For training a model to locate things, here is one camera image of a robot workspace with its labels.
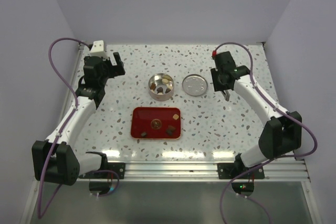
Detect red rectangular tray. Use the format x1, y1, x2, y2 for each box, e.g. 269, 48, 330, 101
130, 107, 182, 140

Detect round metal tin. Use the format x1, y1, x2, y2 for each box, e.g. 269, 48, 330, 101
148, 73, 175, 101

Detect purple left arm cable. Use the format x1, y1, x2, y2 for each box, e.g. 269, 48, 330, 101
38, 37, 121, 219

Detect metal tweezers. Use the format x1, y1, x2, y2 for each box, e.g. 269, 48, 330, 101
222, 90, 230, 101

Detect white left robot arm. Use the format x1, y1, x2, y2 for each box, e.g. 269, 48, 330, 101
31, 52, 125, 186

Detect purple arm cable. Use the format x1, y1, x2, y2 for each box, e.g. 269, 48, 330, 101
211, 41, 318, 224
38, 37, 121, 219

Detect black left base bracket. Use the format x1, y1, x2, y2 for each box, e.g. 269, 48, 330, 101
86, 152, 125, 180

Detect tan square Sweet chocolate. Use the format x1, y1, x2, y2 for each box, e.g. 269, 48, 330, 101
162, 74, 172, 81

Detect black base bracket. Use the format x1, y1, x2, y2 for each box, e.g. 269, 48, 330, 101
217, 153, 265, 179
86, 152, 125, 180

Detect dark ridged chocolate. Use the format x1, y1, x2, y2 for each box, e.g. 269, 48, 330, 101
166, 129, 174, 135

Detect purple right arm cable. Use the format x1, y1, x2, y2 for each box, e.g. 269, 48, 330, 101
211, 41, 318, 224

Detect aluminium mounting rail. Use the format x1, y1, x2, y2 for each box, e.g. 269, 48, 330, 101
78, 158, 312, 182

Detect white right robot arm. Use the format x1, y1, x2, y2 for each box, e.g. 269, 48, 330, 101
211, 51, 302, 178

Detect black right base bracket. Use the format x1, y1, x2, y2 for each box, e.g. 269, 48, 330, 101
217, 153, 265, 179

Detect brown rectangular chocolate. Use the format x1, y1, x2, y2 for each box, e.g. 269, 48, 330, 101
150, 83, 156, 90

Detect round metal tin lid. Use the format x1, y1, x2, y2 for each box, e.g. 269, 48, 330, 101
182, 74, 208, 97

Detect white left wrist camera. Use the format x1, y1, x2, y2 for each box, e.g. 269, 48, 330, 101
90, 40, 106, 57

